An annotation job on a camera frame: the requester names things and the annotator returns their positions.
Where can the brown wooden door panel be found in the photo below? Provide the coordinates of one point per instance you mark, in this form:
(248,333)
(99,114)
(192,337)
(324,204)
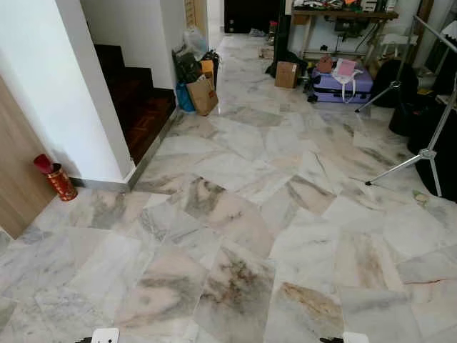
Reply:
(18,171)

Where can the white and pink tote bag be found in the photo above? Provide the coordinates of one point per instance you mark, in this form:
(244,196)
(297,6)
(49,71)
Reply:
(346,69)

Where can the purple suitcase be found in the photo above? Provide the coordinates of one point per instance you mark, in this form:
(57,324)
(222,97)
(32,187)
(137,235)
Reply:
(325,87)

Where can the white plastic bag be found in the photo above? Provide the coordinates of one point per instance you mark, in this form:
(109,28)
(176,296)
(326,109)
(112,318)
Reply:
(194,41)

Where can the cluttered wooden table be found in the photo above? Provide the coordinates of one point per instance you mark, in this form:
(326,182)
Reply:
(343,13)

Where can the black backpack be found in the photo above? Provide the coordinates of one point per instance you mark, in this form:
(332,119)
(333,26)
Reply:
(393,80)

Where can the brown paper bag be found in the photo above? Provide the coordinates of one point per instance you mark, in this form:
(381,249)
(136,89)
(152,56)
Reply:
(203,96)

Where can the small plain cardboard box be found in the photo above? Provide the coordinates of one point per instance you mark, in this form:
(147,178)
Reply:
(286,75)

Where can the black cabinet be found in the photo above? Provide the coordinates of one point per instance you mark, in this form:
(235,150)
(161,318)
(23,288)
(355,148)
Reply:
(250,14)

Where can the large black bag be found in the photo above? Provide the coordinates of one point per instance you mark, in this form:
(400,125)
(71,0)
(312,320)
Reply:
(446,161)

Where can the red cylindrical tin canister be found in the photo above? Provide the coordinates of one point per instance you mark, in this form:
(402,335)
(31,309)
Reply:
(60,182)

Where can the dark wooden staircase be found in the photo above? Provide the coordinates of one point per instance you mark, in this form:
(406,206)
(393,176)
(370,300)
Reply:
(139,107)

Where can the silver tripod stand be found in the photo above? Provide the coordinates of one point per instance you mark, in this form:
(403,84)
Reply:
(427,153)

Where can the blue bag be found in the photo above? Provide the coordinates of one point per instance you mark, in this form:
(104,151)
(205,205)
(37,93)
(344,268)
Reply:
(183,98)

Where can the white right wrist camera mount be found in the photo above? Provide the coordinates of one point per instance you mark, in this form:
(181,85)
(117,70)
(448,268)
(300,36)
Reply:
(355,337)

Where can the small green floor item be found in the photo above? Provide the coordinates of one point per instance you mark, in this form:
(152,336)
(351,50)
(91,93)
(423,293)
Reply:
(419,194)

